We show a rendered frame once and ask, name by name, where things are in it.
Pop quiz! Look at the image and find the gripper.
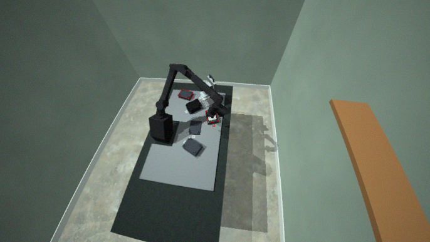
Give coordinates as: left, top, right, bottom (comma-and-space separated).
207, 106, 215, 118

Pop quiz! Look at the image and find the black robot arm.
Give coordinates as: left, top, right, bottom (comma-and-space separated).
154, 64, 227, 120

